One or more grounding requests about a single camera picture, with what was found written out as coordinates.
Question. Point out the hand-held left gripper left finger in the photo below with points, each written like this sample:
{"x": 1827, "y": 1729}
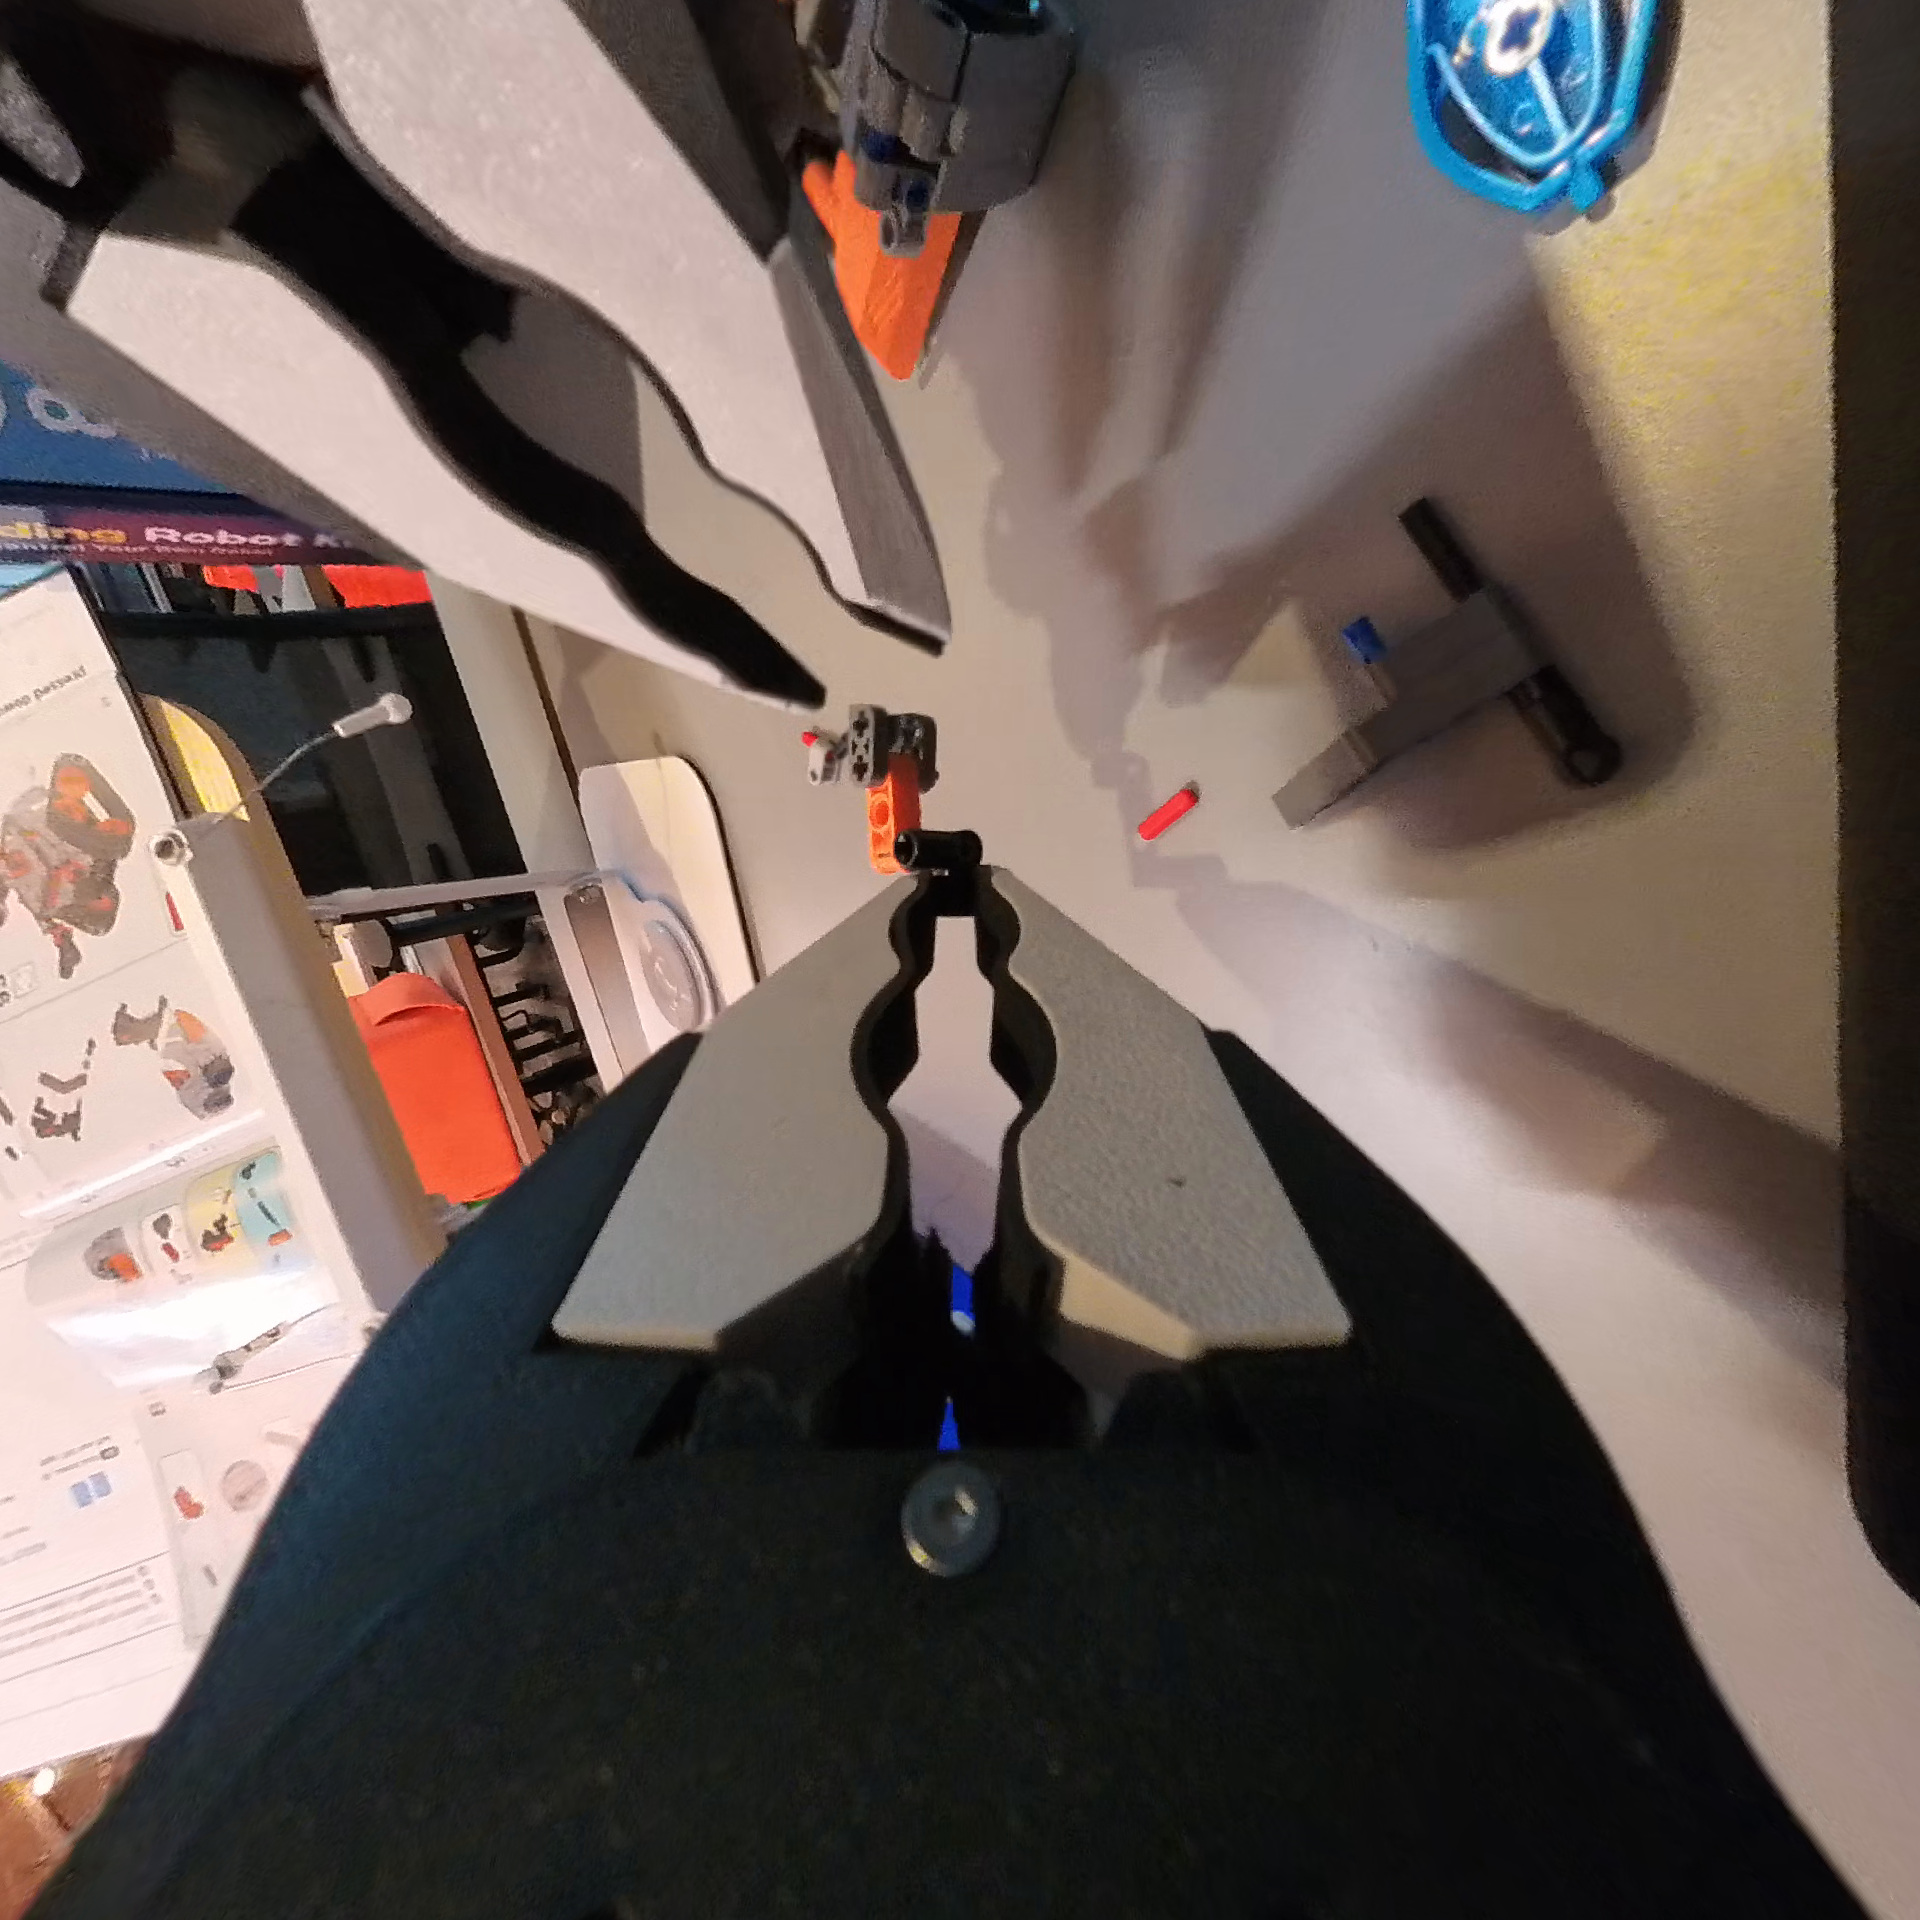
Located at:
{"x": 722, "y": 1202}

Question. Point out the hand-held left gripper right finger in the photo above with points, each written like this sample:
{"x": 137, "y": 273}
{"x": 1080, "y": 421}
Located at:
{"x": 1170, "y": 1184}

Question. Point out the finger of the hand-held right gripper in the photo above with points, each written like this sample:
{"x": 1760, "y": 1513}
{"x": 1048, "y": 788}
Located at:
{"x": 600, "y": 181}
{"x": 374, "y": 437}

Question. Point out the small grey orange brick joint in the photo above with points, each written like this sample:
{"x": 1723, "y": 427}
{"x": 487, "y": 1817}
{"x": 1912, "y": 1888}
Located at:
{"x": 892, "y": 820}

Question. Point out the blue cardboard kit box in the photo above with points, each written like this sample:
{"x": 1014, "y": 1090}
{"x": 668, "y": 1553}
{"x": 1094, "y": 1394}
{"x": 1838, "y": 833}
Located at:
{"x": 88, "y": 497}

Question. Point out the orange chair back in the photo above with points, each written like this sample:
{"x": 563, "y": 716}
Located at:
{"x": 436, "y": 1083}

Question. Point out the white book stand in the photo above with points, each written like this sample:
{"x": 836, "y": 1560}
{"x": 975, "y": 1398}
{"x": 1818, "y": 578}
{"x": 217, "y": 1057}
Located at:
{"x": 668, "y": 839}

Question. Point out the small red toy pin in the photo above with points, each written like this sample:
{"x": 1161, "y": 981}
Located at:
{"x": 1166, "y": 815}

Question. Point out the large orange grey brick assembly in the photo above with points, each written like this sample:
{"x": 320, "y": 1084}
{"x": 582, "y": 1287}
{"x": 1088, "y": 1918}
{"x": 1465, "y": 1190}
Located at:
{"x": 958, "y": 88}

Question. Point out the grey brick with black axle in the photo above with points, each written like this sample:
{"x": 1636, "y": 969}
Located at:
{"x": 1427, "y": 697}

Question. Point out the toy instruction booklet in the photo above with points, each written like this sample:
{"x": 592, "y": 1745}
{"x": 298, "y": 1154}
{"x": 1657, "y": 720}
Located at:
{"x": 75, "y": 1049}

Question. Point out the black perforated pad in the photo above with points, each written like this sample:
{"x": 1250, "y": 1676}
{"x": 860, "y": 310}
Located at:
{"x": 1874, "y": 751}

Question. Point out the light blue brick separator tool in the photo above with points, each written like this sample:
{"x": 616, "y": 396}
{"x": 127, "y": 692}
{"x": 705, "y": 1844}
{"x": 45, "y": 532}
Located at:
{"x": 1528, "y": 88}

